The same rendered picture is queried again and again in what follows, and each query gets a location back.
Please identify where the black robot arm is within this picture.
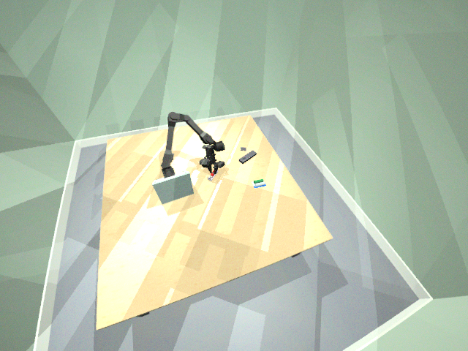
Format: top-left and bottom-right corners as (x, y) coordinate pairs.
(161, 112), (225, 178)

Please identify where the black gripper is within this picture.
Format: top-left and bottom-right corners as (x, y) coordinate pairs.
(199, 154), (225, 175)

